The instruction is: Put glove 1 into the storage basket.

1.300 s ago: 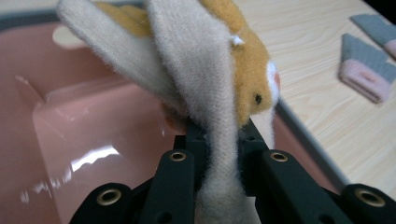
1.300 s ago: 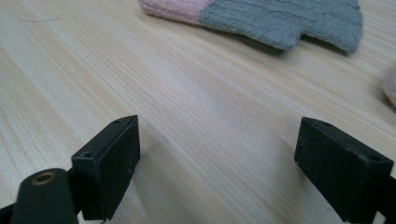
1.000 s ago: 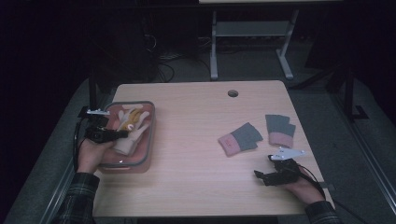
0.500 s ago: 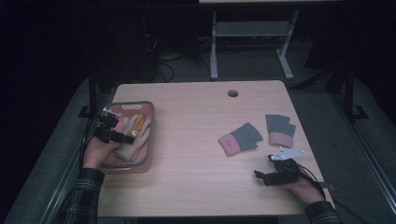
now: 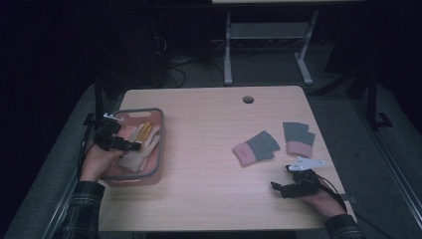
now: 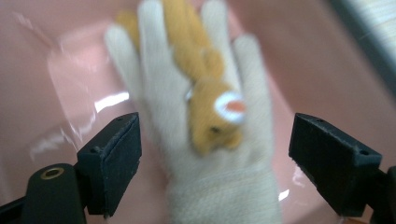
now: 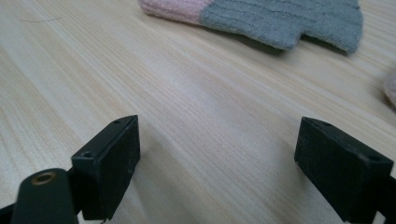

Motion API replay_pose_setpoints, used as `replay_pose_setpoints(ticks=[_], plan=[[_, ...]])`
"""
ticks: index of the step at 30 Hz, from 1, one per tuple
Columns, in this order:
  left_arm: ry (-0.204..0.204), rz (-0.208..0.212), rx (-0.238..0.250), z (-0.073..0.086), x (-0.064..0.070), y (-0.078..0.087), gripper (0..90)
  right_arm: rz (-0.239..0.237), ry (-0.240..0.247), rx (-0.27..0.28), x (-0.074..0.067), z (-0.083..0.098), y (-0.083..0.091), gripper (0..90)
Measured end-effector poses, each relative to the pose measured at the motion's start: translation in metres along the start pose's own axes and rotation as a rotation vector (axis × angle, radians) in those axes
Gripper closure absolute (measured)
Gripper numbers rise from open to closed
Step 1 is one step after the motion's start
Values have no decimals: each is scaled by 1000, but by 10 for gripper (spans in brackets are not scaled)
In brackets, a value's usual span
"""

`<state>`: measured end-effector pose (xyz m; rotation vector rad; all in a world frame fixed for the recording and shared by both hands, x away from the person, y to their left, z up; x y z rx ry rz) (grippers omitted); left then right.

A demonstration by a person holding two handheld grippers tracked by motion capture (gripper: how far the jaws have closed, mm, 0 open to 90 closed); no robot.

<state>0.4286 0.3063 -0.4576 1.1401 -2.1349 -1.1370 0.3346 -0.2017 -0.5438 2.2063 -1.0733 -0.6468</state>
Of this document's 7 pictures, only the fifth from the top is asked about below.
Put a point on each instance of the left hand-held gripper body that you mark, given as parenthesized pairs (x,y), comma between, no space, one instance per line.
(109,136)

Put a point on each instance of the white metal table frame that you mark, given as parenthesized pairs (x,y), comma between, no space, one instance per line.
(265,31)

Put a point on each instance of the grey and pink knit glove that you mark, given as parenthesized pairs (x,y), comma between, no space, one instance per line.
(258,146)

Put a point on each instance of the person's right hand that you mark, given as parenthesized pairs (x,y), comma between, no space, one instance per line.
(323,200)

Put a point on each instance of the grey cloth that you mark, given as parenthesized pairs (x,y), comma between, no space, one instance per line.
(298,136)

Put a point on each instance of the pink basket with grey rim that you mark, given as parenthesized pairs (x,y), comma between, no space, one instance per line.
(156,166)

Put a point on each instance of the person's left hand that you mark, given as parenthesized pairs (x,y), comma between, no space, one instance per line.
(98,164)

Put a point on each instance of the yellow glove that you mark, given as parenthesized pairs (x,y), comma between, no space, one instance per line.
(145,131)

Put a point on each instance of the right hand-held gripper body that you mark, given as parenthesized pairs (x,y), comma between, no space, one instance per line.
(303,181)

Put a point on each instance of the grey metal floor rail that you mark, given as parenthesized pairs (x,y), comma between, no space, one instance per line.
(388,156)

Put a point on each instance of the white glove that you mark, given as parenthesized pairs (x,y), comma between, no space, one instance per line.
(142,157)

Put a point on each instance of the black metal stand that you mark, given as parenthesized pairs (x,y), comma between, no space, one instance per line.
(373,99)
(98,99)

